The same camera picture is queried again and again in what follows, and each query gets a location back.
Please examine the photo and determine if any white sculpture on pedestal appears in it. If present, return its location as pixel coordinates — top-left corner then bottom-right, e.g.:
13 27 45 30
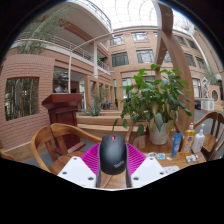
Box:
199 76 215 112

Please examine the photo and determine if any dark red wooden pedestal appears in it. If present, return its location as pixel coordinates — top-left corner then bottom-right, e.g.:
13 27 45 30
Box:
41 93 87 156

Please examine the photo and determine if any green plant in white pot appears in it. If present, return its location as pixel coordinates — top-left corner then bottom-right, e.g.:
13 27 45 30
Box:
112 63 193 146

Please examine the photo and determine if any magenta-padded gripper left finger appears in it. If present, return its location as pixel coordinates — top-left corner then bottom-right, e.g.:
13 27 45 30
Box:
57 142 103 189

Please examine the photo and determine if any dark bust statue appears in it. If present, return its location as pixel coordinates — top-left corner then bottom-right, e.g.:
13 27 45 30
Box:
53 72 70 94

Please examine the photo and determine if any yellow liquid bottle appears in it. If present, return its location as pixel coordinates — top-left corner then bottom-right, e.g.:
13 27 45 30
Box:
180 122 197 158

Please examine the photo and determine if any wooden armchair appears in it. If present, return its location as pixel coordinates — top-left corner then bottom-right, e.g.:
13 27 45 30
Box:
30 122 103 174
194 111 224 162
124 121 148 144

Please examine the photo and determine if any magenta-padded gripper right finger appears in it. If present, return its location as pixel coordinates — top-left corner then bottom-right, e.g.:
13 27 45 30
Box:
124 142 169 189

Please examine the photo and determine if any blue tube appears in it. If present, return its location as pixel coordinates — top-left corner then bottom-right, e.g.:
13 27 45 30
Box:
171 132 184 158

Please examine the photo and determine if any crumpled clear packet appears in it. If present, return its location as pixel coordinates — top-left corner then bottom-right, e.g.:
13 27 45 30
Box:
185 153 200 164

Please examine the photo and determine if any black computer mouse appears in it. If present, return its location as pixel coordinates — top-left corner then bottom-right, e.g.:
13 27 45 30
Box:
98 134 129 176

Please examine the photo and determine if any white pump bottle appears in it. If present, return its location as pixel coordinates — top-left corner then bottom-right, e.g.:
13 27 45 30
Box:
191 123 206 154

